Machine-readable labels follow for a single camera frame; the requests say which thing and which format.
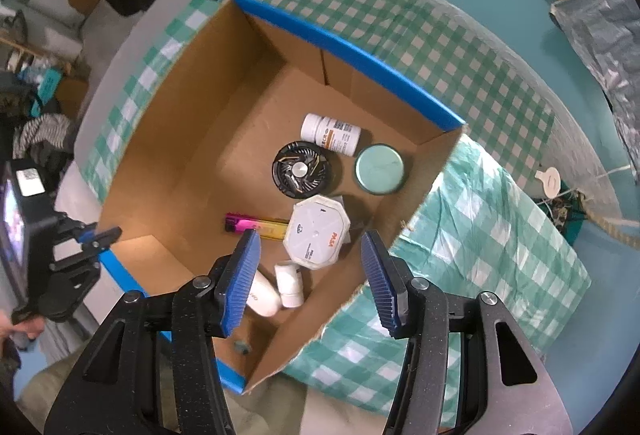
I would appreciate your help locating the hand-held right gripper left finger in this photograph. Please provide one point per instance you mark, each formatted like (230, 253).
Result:
(242, 280)

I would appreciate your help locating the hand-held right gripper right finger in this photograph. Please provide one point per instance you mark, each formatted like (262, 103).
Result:
(380, 280)

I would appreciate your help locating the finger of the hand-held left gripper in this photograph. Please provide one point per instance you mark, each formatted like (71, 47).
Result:
(107, 236)
(80, 227)

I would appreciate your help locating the white oval case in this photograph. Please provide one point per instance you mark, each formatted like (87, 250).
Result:
(265, 297)

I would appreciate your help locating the small white bottle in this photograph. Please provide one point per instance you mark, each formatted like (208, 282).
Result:
(289, 285)

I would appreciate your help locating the pink and gold lighter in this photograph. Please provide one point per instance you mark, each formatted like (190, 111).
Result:
(237, 222)

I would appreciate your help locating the white octagonal box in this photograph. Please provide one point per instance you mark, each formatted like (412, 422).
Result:
(315, 235)

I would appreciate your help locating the teal round tin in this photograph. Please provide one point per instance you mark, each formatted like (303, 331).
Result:
(380, 167)

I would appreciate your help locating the black round fan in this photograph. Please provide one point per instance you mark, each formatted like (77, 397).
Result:
(300, 170)

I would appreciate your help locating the blue-edged cardboard box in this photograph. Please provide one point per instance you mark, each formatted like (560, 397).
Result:
(200, 140)

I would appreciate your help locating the white bottle with orange label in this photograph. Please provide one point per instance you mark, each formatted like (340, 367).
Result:
(320, 127)

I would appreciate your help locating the person's left hand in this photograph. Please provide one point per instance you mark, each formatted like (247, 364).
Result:
(22, 326)

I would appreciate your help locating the large-check green plastic tablecloth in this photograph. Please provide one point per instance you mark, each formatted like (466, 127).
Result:
(475, 265)

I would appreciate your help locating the striped cloth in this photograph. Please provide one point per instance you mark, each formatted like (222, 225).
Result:
(45, 130)

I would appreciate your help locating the brown cardboard carton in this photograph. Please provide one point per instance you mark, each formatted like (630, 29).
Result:
(72, 97)

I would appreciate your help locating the teal box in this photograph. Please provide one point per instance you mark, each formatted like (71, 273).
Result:
(48, 85)

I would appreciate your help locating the white round disc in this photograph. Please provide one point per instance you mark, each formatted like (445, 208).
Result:
(549, 182)

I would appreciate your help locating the grey plastic sheet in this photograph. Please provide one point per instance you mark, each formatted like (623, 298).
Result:
(600, 45)

